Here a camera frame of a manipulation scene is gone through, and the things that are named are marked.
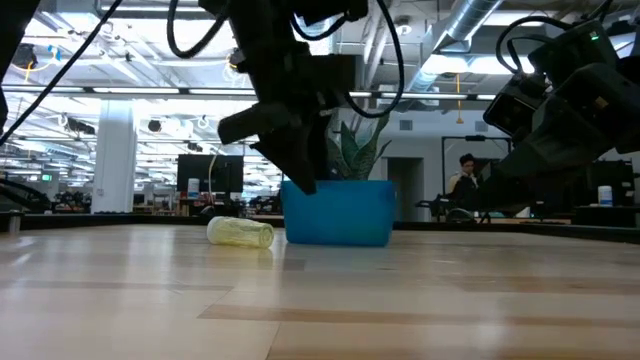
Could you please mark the white canister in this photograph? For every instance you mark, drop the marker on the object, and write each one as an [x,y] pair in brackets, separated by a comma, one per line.
[605,196]
[193,189]

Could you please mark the white pillar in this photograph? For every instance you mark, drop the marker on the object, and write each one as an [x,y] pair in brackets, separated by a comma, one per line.
[114,160]

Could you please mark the pale yellow pill bottle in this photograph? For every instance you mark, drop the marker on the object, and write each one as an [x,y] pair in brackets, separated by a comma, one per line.
[240,232]

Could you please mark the long ceiling light strip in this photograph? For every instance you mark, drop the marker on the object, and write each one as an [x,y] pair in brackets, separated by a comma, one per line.
[425,95]
[150,91]

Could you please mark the green snake plant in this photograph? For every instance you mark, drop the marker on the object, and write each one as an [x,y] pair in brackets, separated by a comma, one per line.
[360,150]

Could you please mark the blue plastic basket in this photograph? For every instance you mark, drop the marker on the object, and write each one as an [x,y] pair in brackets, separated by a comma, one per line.
[340,215]

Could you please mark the green exit sign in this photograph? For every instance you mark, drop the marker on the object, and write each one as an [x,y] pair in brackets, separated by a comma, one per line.
[47,177]

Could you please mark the black monitor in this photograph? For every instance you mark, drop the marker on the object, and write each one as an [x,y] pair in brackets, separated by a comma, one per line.
[210,172]

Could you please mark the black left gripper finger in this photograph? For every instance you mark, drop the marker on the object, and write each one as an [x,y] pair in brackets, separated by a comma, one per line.
[305,155]
[260,122]

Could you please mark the black rig frame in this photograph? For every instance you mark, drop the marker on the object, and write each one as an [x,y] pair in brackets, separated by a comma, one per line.
[475,137]

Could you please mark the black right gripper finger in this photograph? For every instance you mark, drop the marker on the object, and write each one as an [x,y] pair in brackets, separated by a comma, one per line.
[550,150]
[515,187]

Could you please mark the black aluminium table frame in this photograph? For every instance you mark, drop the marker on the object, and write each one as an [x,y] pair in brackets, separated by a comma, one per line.
[75,220]

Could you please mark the person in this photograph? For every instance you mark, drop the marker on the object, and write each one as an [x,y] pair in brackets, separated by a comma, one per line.
[465,185]

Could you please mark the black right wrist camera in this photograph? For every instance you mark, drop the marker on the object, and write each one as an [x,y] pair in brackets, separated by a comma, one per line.
[515,107]

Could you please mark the silver ceiling duct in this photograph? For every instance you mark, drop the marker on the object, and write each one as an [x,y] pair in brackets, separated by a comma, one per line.
[465,20]

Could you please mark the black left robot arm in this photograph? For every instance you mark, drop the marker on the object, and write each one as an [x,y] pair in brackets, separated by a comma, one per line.
[12,30]

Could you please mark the black slanted frame strut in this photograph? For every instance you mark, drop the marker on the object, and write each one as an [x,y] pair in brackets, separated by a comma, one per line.
[30,187]

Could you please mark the black monitor bank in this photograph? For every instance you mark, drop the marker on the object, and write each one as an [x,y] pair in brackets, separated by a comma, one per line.
[615,180]

